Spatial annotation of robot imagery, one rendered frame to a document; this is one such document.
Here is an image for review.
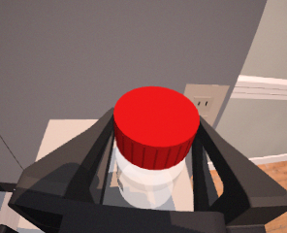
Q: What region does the white bottle with red cap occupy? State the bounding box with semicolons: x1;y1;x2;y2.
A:
113;86;200;209

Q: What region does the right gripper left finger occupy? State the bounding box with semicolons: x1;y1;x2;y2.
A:
15;108;115;205

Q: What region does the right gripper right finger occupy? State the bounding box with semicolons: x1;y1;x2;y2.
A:
192;116;287;228

